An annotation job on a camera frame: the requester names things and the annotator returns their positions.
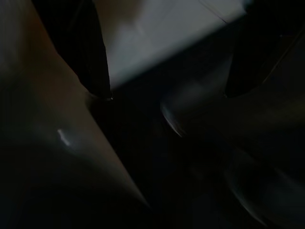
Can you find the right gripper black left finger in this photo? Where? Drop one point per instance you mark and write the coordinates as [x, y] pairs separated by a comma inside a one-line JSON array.
[[81, 47]]

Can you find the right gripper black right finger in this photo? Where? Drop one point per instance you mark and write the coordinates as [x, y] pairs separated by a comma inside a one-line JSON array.
[[267, 43]]

